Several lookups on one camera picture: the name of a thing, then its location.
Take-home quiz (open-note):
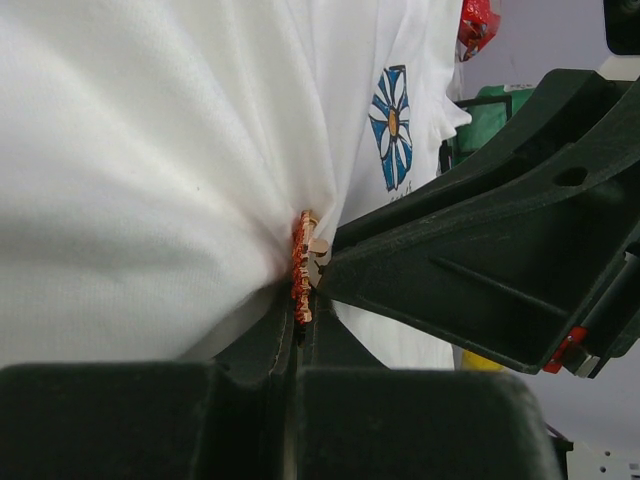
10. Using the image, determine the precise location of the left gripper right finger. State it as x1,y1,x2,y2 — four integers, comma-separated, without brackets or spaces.
295,296,560,479

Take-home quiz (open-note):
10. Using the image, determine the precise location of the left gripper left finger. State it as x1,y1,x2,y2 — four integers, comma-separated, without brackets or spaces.
1,287,294,479

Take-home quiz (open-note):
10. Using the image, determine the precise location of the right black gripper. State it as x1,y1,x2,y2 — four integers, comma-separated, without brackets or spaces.
318,80,639,378

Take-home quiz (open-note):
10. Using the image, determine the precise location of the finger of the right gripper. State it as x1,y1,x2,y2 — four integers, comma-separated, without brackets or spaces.
333,69,620,250

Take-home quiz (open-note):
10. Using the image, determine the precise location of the red maple leaf brooch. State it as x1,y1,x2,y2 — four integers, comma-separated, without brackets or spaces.
291,210,330,346

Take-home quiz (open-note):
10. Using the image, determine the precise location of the white t-shirt daisy print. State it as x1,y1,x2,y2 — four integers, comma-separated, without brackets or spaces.
1,1,468,365

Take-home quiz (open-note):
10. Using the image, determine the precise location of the yellow Lays chips bag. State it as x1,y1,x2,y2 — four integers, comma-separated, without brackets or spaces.
460,350,505,372

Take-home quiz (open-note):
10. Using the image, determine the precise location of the red candy bag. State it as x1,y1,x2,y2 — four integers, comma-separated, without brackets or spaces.
458,0,502,62

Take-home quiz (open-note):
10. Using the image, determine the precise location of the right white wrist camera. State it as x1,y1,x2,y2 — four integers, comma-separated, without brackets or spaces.
598,0,639,81

